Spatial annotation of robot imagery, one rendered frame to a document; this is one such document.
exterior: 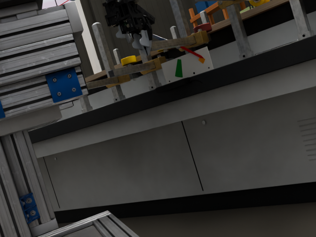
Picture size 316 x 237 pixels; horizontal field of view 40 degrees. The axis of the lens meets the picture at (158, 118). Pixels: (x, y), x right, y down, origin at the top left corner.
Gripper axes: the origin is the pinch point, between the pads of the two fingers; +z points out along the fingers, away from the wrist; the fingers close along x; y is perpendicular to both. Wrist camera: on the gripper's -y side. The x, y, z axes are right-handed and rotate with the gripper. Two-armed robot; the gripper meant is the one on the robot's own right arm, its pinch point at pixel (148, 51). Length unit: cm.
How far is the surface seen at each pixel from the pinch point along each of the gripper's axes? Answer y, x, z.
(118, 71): -6.6, -23.4, 1.9
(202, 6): -698, -373, -145
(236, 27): -32.0, 21.2, -0.3
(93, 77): -49, -83, -6
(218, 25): -49.0, 4.7, -6.0
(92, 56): -129, -160, -33
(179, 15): -32.0, -2.7, -14.0
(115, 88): -32, -52, 6
